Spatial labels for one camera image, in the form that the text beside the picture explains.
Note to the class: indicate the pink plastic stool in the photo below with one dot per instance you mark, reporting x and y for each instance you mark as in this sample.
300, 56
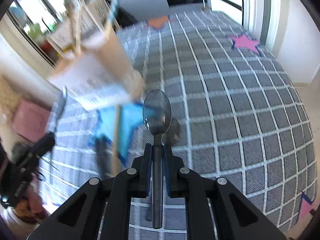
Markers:
30, 120

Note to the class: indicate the blue patterned bamboo chopstick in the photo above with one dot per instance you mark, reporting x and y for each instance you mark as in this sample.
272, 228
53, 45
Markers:
111, 17

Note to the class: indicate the person's left hand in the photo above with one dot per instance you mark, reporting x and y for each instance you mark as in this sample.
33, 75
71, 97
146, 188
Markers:
30, 208

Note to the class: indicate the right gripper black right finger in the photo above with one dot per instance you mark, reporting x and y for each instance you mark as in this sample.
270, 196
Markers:
215, 208

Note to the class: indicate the grey checked tablecloth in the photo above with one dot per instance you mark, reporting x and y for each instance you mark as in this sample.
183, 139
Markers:
240, 117

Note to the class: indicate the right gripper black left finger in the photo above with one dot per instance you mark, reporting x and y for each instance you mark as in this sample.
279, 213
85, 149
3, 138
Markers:
100, 209

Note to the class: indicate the yellow patterned bamboo chopstick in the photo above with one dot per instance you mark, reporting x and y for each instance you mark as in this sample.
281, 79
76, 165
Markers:
71, 25

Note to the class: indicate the plain bamboo chopstick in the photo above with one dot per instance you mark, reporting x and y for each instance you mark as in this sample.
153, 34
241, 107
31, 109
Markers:
78, 28

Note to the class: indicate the long bamboo chopstick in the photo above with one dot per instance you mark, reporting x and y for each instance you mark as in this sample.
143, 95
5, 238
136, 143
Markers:
115, 162

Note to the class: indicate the white plastic storage trolley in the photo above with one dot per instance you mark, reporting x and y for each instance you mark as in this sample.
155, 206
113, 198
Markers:
93, 18

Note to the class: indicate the dark translucent plastic spoon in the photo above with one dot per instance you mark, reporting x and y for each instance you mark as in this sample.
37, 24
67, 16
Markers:
157, 119

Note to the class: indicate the pink plastic utensil holder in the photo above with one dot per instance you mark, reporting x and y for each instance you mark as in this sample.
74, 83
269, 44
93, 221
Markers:
101, 76

